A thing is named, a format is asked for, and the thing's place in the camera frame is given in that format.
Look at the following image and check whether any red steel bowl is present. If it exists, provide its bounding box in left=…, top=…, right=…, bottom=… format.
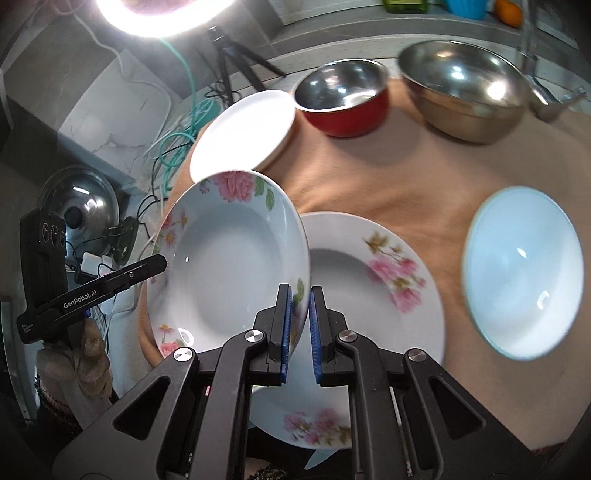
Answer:
left=293, top=60, right=391, bottom=138

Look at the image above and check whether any blue cup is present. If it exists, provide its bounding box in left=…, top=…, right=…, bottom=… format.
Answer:
left=444, top=0, right=488, bottom=20

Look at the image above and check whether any light blue bowl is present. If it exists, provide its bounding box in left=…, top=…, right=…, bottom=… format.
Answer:
left=463, top=186, right=585, bottom=361

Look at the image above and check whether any white charger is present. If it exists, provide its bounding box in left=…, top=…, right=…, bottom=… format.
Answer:
left=78, top=251, right=114, bottom=278

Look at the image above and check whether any black tripod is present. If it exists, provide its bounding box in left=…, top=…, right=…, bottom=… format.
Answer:
left=205, top=25, right=287, bottom=107

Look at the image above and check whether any dark round device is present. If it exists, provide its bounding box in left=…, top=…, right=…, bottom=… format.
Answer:
left=104, top=217, right=139, bottom=266

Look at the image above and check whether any large steel bowl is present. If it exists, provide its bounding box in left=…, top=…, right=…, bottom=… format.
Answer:
left=397, top=41, right=532, bottom=144

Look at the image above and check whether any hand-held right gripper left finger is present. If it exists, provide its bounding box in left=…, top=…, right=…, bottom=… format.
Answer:
left=55, top=284, right=293, bottom=480

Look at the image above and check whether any steel faucet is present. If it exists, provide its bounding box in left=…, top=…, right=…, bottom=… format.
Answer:
left=519, top=0, right=587, bottom=123

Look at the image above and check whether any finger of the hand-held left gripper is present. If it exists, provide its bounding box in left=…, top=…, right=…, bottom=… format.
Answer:
left=105, top=254, right=168, bottom=291

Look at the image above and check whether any teal cable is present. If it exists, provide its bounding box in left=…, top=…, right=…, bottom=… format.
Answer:
left=150, top=39, right=222, bottom=195

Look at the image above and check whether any floral white plate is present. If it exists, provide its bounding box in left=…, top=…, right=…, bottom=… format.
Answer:
left=249, top=212, right=446, bottom=448
left=151, top=170, right=312, bottom=361

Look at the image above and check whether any person's left hand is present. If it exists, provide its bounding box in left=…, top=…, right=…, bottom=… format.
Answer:
left=37, top=318, right=114, bottom=408

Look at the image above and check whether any white cable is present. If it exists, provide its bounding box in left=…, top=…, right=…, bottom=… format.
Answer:
left=85, top=28, right=171, bottom=162

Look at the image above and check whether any tan blanket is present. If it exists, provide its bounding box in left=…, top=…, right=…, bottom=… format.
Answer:
left=139, top=74, right=591, bottom=453

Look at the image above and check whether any orange fruit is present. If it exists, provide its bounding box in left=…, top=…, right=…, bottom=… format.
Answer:
left=495, top=0, right=523, bottom=26

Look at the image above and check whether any green bottle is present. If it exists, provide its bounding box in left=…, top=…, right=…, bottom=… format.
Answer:
left=382, top=0, right=430, bottom=14

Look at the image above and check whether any plain white plate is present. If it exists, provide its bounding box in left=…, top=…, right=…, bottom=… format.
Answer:
left=189, top=90, right=296, bottom=185

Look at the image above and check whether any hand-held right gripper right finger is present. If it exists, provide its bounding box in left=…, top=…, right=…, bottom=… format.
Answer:
left=309, top=285, right=550, bottom=480

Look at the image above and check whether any steel pot lid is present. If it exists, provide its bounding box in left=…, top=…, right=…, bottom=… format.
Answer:
left=37, top=165, right=122, bottom=245

